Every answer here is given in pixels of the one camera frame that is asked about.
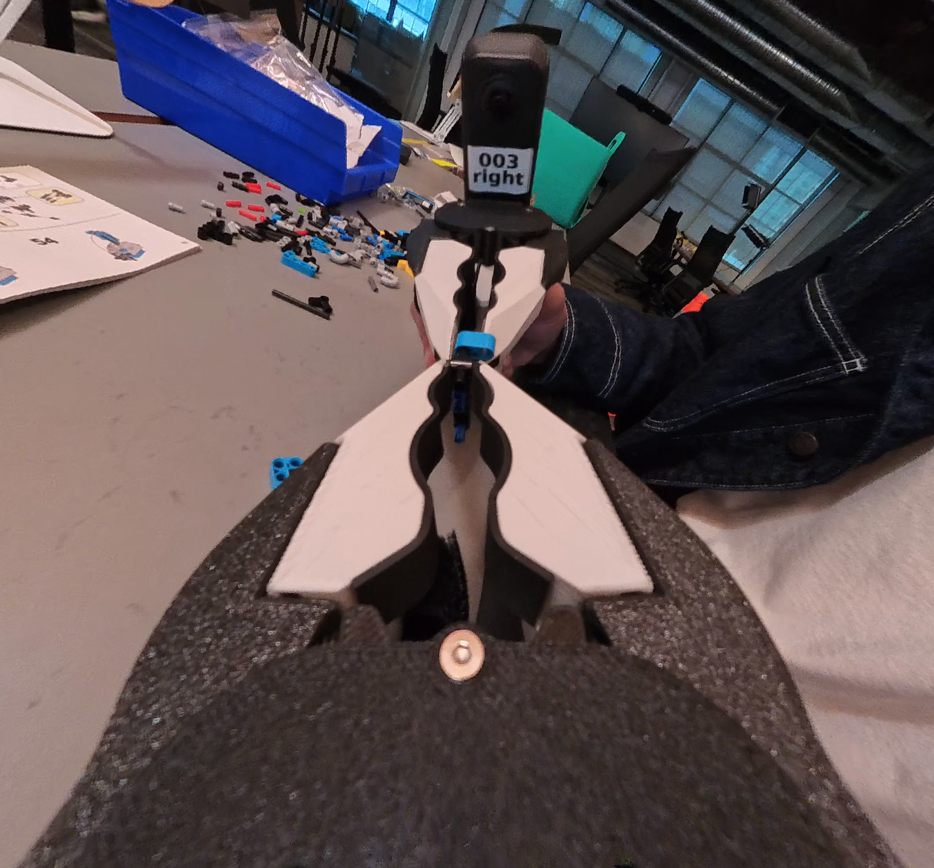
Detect clear plastic bag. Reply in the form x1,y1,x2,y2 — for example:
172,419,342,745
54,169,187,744
182,11,384,169

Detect person's right hand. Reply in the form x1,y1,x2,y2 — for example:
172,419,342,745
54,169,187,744
509,283,569,376

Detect white shirt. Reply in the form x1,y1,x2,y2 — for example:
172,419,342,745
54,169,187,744
679,438,934,868

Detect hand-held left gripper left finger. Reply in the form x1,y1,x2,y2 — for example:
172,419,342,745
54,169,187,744
266,359,448,624

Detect person's right forearm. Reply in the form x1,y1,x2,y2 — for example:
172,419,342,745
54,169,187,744
540,175,934,491

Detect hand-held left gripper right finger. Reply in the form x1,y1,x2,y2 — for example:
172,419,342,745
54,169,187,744
467,359,654,641

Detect white stand base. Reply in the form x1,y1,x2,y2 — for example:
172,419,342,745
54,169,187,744
0,54,115,138

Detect black brick axle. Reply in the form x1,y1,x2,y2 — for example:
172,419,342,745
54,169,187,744
271,289,335,320

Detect blue storage bin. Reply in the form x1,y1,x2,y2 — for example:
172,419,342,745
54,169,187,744
106,0,404,207

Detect pile of small brick pieces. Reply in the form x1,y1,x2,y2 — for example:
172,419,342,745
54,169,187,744
197,171,411,293

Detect teal board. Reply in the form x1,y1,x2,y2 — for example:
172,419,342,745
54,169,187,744
529,108,627,229

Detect black office chair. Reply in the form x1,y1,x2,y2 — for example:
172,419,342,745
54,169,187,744
664,226,732,316
636,208,684,301

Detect grey desk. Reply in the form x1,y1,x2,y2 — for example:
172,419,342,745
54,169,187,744
0,40,468,868

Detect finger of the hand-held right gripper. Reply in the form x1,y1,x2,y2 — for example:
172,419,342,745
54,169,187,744
484,247,550,360
413,239,469,363

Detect open instruction booklet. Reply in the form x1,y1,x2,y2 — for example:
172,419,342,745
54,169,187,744
0,164,202,304

